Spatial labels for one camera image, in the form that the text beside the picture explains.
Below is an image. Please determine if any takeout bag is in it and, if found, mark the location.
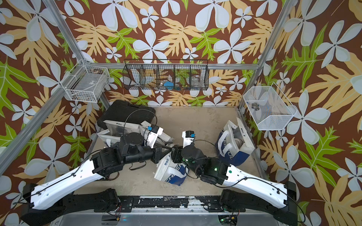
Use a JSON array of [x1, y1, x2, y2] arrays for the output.
[[154, 153, 188, 186], [216, 117, 255, 166], [140, 121, 173, 148], [97, 120, 140, 147]]

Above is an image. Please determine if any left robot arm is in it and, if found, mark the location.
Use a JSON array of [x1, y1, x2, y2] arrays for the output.
[[20, 132, 172, 226]]

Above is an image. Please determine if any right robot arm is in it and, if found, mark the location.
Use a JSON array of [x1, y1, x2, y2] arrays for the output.
[[171, 144, 298, 226]]

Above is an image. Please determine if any black plastic tool case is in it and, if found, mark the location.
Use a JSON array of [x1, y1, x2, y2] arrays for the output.
[[97, 100, 156, 130]]

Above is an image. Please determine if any blue object in basket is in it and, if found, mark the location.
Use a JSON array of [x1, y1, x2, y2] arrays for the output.
[[163, 82, 174, 89]]

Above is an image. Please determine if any small dark object in mesh basket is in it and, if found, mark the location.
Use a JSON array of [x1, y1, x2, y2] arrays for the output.
[[251, 103, 260, 111]]

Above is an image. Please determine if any white mesh basket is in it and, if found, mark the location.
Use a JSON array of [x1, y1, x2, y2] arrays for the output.
[[243, 83, 297, 131]]

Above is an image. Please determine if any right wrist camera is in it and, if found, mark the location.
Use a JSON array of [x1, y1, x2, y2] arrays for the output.
[[182, 131, 195, 148]]

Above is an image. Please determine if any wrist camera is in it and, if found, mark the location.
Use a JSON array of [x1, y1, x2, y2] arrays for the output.
[[182, 131, 195, 148], [146, 125, 164, 149]]

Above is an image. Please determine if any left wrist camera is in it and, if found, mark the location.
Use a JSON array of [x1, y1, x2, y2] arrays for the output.
[[146, 125, 164, 149]]

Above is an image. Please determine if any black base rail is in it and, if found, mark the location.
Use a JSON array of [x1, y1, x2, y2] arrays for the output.
[[117, 195, 228, 213]]

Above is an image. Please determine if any black wire basket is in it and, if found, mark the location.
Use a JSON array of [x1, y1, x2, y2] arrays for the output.
[[121, 59, 210, 90]]

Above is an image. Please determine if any white wire basket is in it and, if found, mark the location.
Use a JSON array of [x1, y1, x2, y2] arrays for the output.
[[61, 60, 110, 103]]

